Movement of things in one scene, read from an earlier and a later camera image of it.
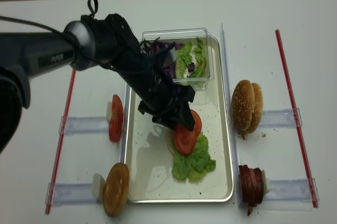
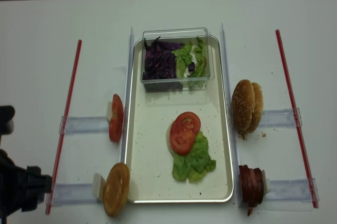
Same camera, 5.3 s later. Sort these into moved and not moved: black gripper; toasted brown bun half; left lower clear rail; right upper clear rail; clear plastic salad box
Moved: black gripper
Not moved: toasted brown bun half; clear plastic salad box; right upper clear rail; left lower clear rail
